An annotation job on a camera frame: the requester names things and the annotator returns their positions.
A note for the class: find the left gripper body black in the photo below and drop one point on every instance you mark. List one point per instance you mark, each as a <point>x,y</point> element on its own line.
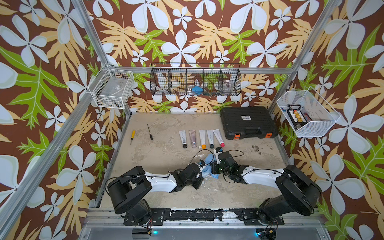
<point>196,181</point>

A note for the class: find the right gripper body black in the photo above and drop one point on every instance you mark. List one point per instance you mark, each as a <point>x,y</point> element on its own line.
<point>217,168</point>

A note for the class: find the blue microfiber cloth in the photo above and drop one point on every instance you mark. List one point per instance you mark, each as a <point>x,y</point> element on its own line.
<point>207,169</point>

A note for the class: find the pink cap toothpaste tube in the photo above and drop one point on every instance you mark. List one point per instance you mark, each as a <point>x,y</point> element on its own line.
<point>219,137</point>

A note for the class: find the dark cap toothpaste tube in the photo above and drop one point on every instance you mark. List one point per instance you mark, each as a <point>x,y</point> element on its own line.
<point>211,137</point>

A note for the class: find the orange cap toothpaste tube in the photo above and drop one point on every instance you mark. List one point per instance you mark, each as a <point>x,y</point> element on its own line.
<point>202,134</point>

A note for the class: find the clear pink tube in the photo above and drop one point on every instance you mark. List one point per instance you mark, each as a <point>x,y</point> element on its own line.
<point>192,134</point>

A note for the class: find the black cap toothpaste tube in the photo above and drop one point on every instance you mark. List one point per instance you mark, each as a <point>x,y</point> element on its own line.
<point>183,138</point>

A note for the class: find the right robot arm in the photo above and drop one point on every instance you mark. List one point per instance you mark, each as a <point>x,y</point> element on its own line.
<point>298,192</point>

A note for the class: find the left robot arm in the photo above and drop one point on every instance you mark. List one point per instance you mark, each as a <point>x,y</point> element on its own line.
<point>127,191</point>

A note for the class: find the black plastic tool case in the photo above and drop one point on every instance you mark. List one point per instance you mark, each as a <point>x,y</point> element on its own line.
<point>247,122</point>

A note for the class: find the blue item in basket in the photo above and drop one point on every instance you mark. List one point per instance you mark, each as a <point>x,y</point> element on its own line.
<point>197,90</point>

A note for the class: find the black box in basket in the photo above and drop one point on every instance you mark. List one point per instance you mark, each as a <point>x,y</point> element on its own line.
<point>297,116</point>

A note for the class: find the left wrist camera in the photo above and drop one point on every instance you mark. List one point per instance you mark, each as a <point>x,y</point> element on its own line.
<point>201,164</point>

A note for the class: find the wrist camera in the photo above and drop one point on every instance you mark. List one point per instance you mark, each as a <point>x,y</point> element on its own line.
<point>201,164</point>
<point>217,152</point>

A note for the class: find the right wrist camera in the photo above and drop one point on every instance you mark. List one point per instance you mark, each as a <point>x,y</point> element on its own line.
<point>217,152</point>

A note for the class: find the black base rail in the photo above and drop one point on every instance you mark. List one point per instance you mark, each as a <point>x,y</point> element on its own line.
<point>248,216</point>

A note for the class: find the yellow handle screwdriver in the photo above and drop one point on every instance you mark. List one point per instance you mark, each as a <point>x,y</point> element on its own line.
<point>132,136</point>

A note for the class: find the white wire basket right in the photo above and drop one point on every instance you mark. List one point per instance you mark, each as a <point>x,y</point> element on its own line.
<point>308,113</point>

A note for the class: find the white wire basket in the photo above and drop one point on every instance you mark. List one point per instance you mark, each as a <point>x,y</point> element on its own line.
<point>308,113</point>
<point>111,87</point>

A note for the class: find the black wire basket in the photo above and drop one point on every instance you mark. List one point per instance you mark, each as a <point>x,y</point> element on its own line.
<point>216,79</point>

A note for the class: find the white wire basket left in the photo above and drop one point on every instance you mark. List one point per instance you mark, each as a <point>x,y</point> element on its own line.
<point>111,87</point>

